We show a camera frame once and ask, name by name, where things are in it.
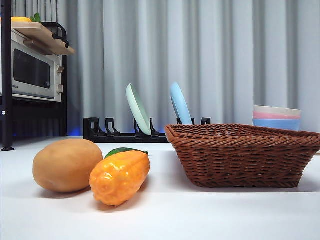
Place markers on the black shelf frame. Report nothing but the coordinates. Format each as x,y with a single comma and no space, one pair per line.
6,100

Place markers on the pink bowl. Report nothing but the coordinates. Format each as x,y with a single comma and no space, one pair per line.
275,117

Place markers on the green cucumber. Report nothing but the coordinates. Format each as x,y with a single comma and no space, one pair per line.
120,150

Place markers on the green toy leaf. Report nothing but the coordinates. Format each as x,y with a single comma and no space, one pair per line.
36,17

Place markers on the black dish rack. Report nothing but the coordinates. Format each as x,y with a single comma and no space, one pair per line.
112,136

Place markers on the white toaster oven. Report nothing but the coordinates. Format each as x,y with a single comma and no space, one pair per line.
32,72

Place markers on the orange corn cob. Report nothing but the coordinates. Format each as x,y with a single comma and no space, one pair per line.
120,177

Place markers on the brown potato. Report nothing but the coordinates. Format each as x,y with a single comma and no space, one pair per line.
65,165

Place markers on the cream bowl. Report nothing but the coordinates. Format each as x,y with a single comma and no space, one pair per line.
277,111

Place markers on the brown wicker basket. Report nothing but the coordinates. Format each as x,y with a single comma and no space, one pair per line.
237,155

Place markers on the pale green plate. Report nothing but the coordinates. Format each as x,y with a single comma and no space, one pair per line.
138,112

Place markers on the pale blue plate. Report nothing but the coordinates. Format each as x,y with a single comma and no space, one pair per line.
180,105

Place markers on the blue bowl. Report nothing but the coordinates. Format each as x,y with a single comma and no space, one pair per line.
275,124

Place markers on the yellow toy fruit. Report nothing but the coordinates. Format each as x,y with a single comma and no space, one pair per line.
21,19

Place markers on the wooden cutting board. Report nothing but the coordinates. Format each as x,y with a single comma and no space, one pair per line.
42,40

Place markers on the grey pleated curtain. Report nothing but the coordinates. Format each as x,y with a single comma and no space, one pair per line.
225,50

